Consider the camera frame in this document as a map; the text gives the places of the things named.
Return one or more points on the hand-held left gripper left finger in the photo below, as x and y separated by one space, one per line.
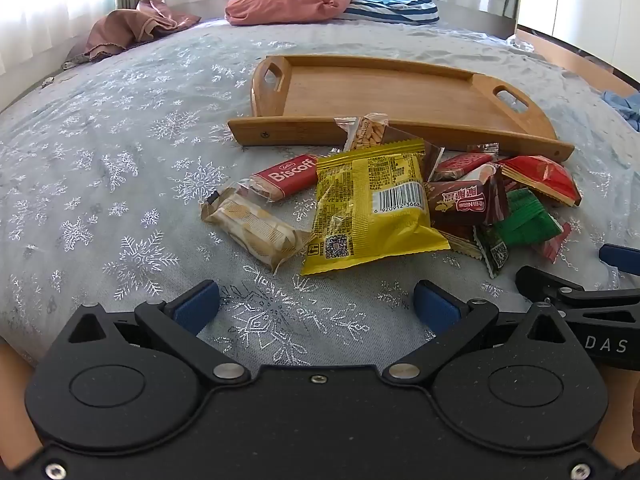
197 305

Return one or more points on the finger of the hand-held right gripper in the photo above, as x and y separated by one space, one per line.
620 259
545 280

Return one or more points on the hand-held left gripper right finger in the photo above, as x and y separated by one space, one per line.
435 310

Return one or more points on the beige wafer packet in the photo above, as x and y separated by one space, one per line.
250 227

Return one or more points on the red wedge packet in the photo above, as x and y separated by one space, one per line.
542 177

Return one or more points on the yellow snack packet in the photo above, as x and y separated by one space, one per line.
360 210

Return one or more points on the red wafer packet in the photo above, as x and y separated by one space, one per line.
460 165

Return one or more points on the small red packet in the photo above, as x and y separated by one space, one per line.
482 148

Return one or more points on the long brown chocolate bar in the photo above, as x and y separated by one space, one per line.
434 157

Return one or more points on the red biscuit packet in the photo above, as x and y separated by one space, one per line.
287 175

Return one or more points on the wooden tray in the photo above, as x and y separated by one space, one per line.
380 95

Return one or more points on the dark green small packet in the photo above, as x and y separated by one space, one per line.
495 252

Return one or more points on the brown chocolate packet red label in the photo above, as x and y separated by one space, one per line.
465 200

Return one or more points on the light blue cloth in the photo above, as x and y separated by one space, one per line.
625 107

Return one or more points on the clear peanut packet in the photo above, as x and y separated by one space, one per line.
365 132

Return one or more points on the crumpled clear plastic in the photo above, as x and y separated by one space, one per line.
520 42

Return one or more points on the brownish pink cloth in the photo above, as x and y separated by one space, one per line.
125 25

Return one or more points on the pink pillow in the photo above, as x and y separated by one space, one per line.
290 2

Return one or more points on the wooden bed frame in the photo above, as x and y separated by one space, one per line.
575 57

